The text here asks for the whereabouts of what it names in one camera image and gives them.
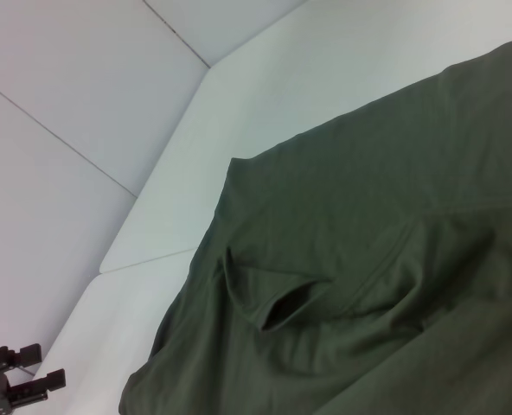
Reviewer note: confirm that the dark green printed t-shirt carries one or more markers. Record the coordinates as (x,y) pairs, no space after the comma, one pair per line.
(368,259)

